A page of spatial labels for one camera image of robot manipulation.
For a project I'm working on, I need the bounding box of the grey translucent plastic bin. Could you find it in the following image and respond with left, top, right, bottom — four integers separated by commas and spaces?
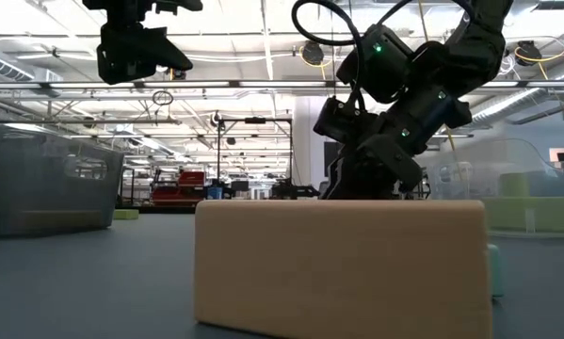
0, 125, 125, 237

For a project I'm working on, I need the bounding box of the yellow cylinder block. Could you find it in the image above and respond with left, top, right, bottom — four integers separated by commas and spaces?
499, 171, 531, 199

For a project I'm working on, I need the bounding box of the black metal frame rig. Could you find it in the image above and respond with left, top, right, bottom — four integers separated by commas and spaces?
215, 116, 295, 199

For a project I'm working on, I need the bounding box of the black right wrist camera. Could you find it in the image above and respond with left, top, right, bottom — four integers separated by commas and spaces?
313, 95, 379, 144

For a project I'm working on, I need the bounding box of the teal rectangular block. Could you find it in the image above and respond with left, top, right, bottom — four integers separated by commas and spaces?
487, 243, 505, 299

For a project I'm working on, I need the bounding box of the white pillar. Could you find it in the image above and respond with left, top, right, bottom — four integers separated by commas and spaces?
292, 96, 332, 199

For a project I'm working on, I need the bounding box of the long yellow block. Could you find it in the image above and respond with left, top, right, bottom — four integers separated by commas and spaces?
481, 196, 564, 233

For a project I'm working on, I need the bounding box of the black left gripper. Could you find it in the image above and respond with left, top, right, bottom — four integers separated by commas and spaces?
81, 0, 205, 87

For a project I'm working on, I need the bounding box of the hanging black cable ring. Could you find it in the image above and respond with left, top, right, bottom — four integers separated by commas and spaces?
152, 89, 175, 107

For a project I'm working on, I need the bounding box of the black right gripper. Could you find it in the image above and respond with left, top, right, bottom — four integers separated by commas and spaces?
319, 101, 445, 202

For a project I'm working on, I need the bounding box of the clear plastic bin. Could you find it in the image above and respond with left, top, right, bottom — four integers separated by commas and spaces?
425, 139, 564, 236

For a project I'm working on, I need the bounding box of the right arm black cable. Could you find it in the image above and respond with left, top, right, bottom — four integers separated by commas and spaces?
290, 0, 474, 114

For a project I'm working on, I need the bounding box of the red tool cabinet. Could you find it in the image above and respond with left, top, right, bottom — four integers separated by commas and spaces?
150, 169, 208, 208

